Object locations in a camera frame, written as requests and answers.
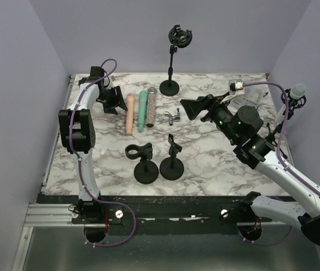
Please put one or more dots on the black clip microphone stand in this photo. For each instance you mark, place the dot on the black clip microphone stand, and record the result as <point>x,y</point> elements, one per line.
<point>172,168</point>

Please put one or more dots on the black shock mount tripod stand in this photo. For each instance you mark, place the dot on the black shock mount tripod stand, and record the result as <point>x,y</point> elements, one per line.
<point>270,138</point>

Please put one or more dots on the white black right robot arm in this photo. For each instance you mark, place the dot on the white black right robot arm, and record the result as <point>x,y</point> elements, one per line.
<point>259,154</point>

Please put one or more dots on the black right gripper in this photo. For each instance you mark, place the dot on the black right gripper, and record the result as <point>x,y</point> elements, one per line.
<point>194,106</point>

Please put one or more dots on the glitter microphone silver mesh head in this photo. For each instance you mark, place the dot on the glitter microphone silver mesh head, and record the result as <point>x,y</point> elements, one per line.
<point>151,106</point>

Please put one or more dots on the black mounting rail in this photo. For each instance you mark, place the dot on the black mounting rail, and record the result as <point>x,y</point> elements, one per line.
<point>156,215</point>

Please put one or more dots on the mint green microphone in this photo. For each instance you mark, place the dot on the mint green microphone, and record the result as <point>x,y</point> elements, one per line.
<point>143,96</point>

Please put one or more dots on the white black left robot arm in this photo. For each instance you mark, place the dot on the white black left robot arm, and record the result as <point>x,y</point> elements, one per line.
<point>78,136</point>

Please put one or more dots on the black ring-clip microphone stand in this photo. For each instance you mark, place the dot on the black ring-clip microphone stand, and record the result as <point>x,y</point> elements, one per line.
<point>146,171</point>

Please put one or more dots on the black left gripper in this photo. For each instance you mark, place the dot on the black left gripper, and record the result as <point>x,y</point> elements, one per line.
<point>117,101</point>

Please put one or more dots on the pink microphone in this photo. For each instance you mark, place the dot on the pink microphone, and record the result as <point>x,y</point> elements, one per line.
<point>130,99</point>

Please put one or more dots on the clear plastic packet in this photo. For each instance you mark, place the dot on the clear plastic packet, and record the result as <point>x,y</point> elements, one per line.
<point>251,97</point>

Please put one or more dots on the chrome metal pipe fitting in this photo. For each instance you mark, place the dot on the chrome metal pipe fitting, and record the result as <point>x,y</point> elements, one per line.
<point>173,118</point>

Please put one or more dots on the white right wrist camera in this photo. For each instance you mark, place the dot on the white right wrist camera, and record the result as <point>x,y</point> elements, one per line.
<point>236,88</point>

